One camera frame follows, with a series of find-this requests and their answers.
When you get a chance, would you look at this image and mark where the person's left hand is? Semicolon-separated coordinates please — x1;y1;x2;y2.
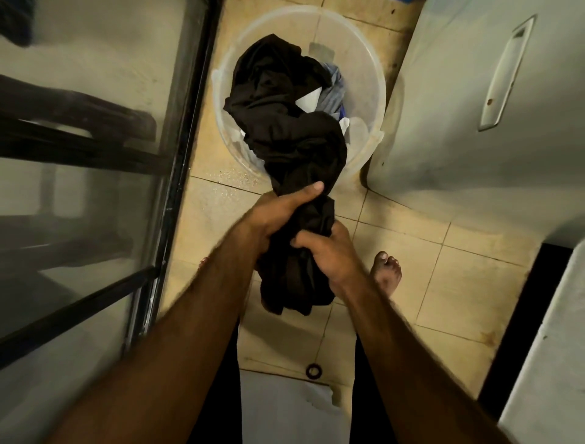
244;181;325;255

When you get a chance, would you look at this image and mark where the person's right hand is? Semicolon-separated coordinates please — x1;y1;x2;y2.
290;224;366;304

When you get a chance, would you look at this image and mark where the black eyelet curtain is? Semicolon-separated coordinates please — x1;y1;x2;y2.
222;32;349;317

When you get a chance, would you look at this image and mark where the large white clothes cloth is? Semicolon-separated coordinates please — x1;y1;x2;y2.
294;87;323;113

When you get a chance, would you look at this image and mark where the grey shirt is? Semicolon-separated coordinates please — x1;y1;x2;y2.
315;62;347;121

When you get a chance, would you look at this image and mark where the white washing machine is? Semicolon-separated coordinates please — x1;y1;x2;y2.
361;0;585;250

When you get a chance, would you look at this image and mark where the translucent white plastic bucket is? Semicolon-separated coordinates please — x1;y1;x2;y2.
211;5;387;182

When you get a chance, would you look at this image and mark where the person's left forearm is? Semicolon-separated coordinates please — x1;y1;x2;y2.
45;224;266;444

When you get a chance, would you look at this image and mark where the person's right forearm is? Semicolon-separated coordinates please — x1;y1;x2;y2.
338;274;517;444

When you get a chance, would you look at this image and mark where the dark wooden furniture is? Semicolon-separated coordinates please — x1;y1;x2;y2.
0;75;177;177

